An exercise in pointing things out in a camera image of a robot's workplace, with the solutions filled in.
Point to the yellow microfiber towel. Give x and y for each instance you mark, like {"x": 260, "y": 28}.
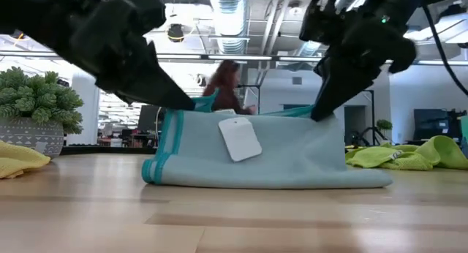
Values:
{"x": 18, "y": 159}

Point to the artificial succulent in patterned pot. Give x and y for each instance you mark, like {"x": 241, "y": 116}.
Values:
{"x": 33, "y": 99}

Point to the lime green microfiber towel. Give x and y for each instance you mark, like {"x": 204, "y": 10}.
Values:
{"x": 402, "y": 159}

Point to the corrugated silver ventilation duct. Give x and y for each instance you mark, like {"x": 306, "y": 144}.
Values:
{"x": 228, "y": 11}

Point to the light blue microfiber towel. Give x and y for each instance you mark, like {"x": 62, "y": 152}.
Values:
{"x": 292, "y": 161}

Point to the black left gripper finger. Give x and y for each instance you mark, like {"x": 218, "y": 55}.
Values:
{"x": 153, "y": 88}

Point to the person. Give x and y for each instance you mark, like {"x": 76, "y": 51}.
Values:
{"x": 226, "y": 85}

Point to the black computer monitor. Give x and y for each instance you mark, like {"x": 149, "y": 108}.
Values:
{"x": 428, "y": 121}
{"x": 150, "y": 121}

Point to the small background potted plant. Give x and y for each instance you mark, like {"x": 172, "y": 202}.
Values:
{"x": 384, "y": 125}

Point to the black aluminium table frame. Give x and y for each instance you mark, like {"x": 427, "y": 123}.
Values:
{"x": 109, "y": 150}

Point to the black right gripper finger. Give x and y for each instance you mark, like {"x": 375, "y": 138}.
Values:
{"x": 343, "y": 85}

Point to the black overhead camera unit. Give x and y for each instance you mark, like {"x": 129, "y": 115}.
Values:
{"x": 175, "y": 33}

